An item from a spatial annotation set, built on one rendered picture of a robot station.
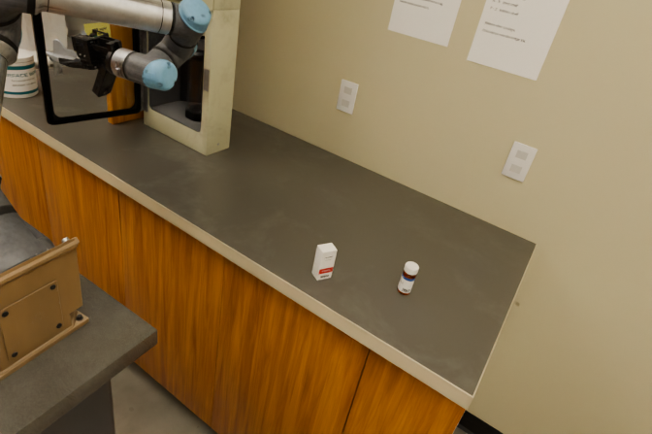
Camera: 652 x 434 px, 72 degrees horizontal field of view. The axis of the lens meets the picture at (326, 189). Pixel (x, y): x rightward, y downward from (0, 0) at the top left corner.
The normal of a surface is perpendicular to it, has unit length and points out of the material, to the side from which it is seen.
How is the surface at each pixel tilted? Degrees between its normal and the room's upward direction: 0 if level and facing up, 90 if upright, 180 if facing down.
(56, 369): 0
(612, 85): 90
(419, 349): 0
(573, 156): 90
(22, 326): 90
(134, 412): 0
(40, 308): 90
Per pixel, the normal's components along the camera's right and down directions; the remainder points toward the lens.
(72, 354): 0.18, -0.85
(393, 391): -0.54, 0.33
